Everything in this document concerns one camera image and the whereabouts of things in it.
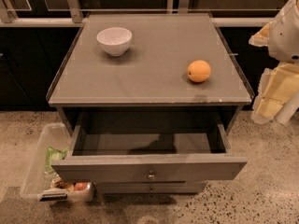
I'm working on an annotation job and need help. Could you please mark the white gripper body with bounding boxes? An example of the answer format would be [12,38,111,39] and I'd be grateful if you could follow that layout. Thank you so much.
[268,0,299,63]

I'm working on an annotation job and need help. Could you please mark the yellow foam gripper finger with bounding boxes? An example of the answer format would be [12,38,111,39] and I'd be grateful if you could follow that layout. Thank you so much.
[249,22,272,47]
[251,62,299,124]

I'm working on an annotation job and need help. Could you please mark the grey top drawer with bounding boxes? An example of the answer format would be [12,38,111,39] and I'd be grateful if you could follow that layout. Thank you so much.
[51,110,247,183]

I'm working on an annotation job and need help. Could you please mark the grey drawer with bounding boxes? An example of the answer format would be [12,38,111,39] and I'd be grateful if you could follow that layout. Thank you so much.
[94,181,206,194]
[51,110,247,183]

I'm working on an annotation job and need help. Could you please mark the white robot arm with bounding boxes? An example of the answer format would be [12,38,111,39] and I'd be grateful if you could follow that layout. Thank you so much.
[249,0,299,124]

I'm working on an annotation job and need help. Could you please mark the grey drawer cabinet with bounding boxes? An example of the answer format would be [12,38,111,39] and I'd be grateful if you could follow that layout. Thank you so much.
[46,12,256,195]

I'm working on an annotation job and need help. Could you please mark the grey middle drawer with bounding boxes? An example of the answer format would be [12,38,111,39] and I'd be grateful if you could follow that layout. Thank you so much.
[94,181,206,194]

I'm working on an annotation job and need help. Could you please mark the orange fruit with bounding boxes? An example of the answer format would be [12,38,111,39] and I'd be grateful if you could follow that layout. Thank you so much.
[187,60,211,83]

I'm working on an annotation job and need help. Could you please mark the white ceramic bowl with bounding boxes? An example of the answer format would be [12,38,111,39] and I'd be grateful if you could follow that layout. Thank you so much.
[96,27,133,57]

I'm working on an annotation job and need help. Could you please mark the red apple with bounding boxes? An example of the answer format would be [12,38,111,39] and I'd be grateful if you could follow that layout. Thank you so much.
[74,183,88,191]

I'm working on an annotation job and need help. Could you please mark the clear plastic bin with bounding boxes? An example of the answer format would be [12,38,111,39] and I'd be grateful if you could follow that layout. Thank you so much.
[20,123,93,202]

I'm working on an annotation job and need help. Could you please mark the green snack bag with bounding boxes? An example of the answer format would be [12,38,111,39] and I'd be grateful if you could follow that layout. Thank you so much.
[45,147,68,173]

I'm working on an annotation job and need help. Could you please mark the brown snack packet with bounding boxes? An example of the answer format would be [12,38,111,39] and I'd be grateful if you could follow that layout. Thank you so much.
[50,177,75,191]

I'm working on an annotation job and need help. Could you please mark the metal railing frame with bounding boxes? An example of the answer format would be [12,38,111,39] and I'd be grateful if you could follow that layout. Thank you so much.
[1,0,288,23]

